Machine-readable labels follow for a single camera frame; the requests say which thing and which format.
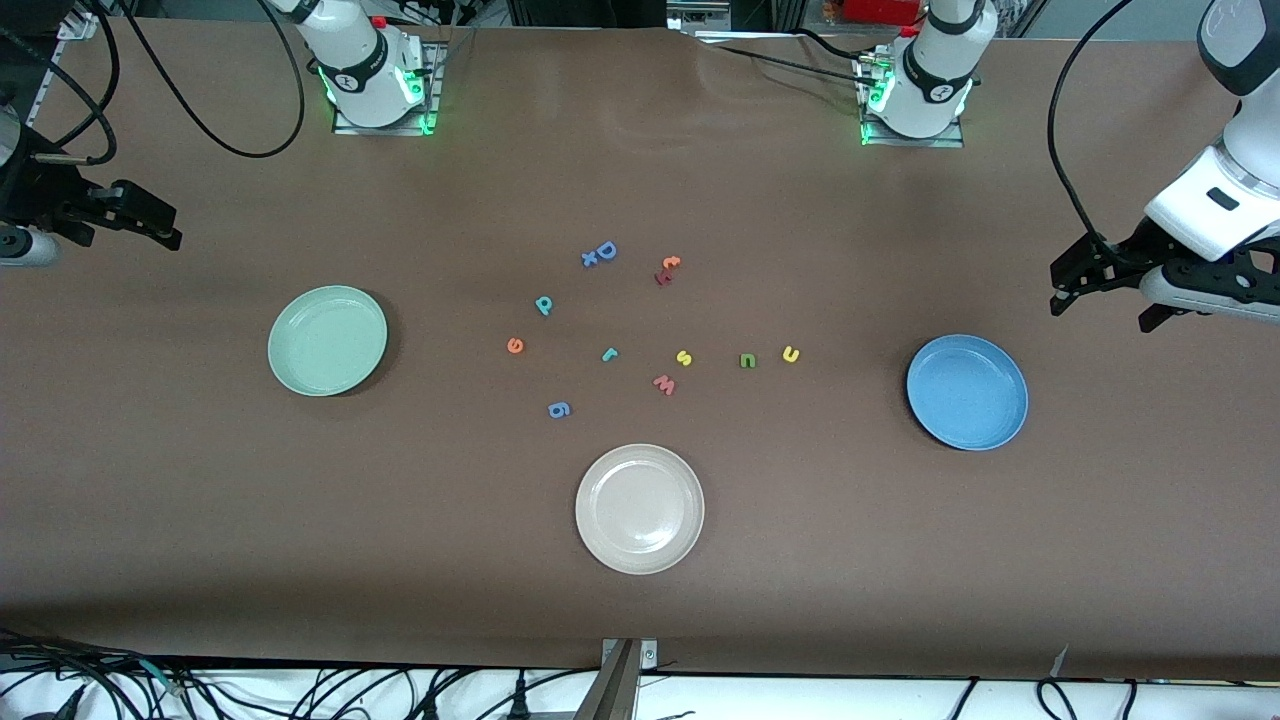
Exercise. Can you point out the aluminium frame corner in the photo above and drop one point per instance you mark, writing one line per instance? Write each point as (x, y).
(78, 27)

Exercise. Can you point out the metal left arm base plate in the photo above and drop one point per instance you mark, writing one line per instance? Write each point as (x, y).
(940, 143)

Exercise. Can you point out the grey tape scrap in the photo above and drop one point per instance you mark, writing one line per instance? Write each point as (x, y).
(1060, 665)

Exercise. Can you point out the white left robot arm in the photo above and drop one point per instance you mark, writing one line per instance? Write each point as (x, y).
(1245, 190)

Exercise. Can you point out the blue foam letter g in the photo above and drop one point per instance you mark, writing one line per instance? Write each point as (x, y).
(559, 409)

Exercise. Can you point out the mint green plate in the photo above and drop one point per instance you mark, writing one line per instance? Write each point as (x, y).
(327, 340)

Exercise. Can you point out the teal foam letter p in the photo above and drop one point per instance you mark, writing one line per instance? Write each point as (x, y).
(540, 311)

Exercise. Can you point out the aluminium profile post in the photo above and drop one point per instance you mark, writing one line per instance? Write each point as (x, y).
(615, 690)

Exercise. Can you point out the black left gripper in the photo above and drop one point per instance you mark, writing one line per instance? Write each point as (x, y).
(1128, 256)

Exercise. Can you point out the black equipment box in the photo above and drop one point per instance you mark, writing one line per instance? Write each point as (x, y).
(585, 12)

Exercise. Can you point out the blue foam letter D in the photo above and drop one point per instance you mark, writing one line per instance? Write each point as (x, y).
(600, 249)

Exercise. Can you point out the pink foam letter w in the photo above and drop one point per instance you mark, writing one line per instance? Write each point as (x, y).
(665, 386)

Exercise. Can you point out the red box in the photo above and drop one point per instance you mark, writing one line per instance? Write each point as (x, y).
(885, 10)

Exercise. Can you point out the beige plate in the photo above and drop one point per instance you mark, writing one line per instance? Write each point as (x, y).
(640, 508)

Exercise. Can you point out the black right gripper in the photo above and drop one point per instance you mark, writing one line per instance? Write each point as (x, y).
(40, 195)

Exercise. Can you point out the blue plate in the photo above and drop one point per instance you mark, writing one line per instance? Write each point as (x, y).
(967, 392)

